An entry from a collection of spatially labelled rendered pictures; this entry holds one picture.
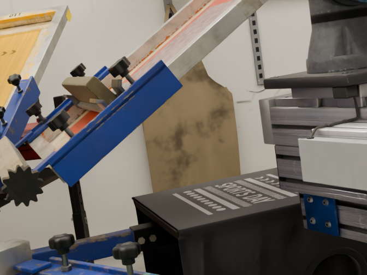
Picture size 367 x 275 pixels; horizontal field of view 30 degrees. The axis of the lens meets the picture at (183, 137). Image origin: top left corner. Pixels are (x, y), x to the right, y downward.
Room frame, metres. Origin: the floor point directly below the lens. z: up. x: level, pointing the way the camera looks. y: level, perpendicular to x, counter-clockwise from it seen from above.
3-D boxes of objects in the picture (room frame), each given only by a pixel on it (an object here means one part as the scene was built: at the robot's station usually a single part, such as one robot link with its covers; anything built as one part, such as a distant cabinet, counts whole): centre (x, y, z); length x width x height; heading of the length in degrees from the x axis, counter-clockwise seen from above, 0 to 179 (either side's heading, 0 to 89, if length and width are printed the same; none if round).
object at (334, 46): (1.21, -0.31, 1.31); 0.15 x 0.15 x 0.10
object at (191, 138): (3.73, -0.05, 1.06); 0.53 x 0.07 x 1.05; 106
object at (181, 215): (1.72, -0.12, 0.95); 0.48 x 0.44 x 0.01; 106
